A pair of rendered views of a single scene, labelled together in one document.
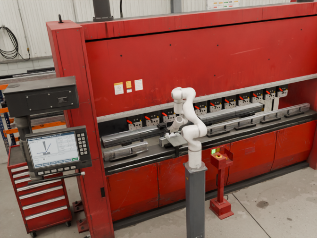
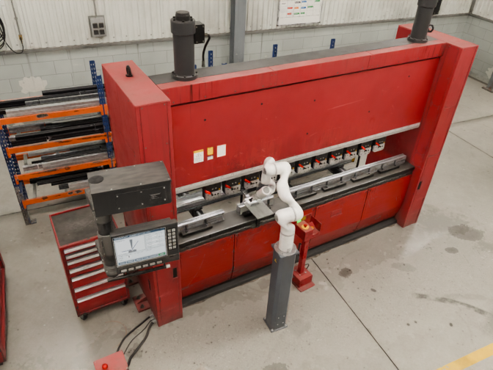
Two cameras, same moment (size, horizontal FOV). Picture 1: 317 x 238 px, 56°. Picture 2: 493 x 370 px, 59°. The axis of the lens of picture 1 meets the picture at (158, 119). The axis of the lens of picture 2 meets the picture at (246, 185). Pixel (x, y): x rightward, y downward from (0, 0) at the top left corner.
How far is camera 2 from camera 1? 1.16 m
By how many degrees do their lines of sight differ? 15
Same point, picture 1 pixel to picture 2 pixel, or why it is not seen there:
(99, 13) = (183, 70)
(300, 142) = (390, 199)
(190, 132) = (286, 218)
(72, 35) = (158, 110)
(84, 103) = not seen: hidden behind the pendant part
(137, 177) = (212, 252)
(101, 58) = (181, 125)
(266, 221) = (349, 293)
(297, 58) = (400, 108)
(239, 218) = (321, 290)
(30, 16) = not seen: outside the picture
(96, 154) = not seen: hidden behind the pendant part
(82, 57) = (166, 133)
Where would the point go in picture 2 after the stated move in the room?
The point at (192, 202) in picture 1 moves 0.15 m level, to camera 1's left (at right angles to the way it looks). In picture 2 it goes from (279, 285) to (262, 286)
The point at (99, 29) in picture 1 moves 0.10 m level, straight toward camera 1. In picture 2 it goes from (183, 93) to (186, 99)
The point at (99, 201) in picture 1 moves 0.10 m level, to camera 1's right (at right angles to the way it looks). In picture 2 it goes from (170, 283) to (181, 282)
